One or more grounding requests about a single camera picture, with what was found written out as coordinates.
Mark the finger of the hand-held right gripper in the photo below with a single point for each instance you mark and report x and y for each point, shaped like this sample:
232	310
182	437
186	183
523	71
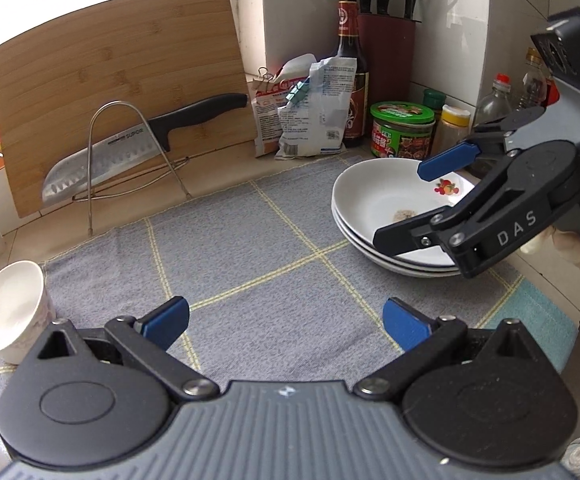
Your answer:
400	240
445	160

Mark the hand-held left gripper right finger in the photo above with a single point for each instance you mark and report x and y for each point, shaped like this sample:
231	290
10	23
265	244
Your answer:
405	322

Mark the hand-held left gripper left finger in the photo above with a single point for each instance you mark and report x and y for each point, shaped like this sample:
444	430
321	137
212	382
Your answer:
167	320

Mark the white deep bowl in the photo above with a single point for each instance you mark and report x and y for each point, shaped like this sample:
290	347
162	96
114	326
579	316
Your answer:
420	268

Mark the person's right hand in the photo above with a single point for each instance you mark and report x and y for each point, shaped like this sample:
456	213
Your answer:
577	252

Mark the yellow-lidded spice bottle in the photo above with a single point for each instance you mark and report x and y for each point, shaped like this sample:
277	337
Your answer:
450	132

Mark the green-lidded sauce jar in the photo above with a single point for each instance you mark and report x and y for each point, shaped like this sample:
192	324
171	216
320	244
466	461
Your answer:
400	135

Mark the green-capped bottle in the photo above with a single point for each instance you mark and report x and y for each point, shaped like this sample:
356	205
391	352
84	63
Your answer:
434	99

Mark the clear glass bottle red cap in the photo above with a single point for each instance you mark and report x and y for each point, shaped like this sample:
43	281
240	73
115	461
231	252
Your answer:
492	105

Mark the yellow-capped clear bottle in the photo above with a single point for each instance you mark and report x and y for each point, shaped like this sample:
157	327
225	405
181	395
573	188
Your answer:
532	80

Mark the grey checked table cloth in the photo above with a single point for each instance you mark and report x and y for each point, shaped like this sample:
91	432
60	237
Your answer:
270	270

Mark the dark red knife block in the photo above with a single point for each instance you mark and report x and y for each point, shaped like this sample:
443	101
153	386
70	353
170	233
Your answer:
390	60

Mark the white plastic bag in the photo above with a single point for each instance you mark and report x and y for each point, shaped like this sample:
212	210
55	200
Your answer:
315	120

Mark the green bag clip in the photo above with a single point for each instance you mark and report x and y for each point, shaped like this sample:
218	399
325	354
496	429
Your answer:
297	94

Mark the dark soy sauce bottle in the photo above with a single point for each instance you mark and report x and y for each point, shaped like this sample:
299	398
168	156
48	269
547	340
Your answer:
348	30

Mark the red and white packet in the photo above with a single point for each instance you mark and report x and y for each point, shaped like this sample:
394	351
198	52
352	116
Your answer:
267	120

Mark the metal binder clip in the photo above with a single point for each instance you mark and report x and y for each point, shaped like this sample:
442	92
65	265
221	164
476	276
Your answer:
266	76

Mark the bamboo cutting board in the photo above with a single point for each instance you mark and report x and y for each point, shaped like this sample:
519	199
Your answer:
119	50

